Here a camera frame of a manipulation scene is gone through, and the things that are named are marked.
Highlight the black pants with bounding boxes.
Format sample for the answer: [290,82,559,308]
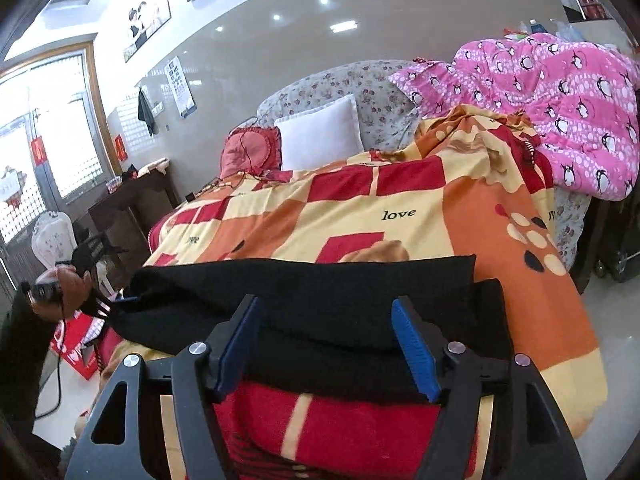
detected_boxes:
[108,256,513,402]

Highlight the person's left hand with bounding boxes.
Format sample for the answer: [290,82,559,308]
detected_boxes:
[27,264,93,323]

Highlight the dark wooden side table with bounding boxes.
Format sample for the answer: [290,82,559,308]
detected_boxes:
[88,169,179,283]

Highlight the red shopping bag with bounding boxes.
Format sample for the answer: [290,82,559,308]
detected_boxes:
[50,312,98,380]

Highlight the dark hanging cloth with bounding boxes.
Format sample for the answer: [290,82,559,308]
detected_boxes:
[138,87,156,136]

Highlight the red yellow checked blanket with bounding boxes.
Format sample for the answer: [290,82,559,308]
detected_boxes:
[150,106,608,479]

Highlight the red ruffled cushion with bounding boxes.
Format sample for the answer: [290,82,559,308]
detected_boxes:
[219,126,282,179]

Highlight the white pillow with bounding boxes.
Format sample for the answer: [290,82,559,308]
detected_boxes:
[274,94,364,171]

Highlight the floral headboard cover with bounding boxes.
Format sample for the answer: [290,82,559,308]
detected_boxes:
[256,60,591,270]

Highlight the pink penguin quilt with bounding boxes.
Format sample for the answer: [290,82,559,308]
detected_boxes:
[388,32,639,202]

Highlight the window with wooden frame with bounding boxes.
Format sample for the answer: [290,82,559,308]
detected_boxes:
[1,41,114,244]

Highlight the eye chart wall poster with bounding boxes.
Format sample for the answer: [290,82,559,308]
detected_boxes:
[164,56,196,118]

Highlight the wedding photo on wall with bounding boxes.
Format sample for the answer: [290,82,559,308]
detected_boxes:
[122,0,171,63]

